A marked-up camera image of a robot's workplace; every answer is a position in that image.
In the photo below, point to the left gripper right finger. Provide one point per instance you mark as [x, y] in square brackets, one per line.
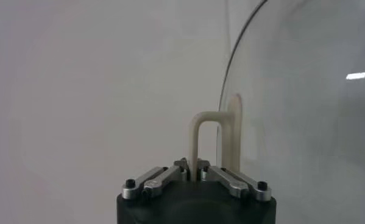
[237, 185]

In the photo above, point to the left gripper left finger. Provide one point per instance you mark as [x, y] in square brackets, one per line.
[158, 182]

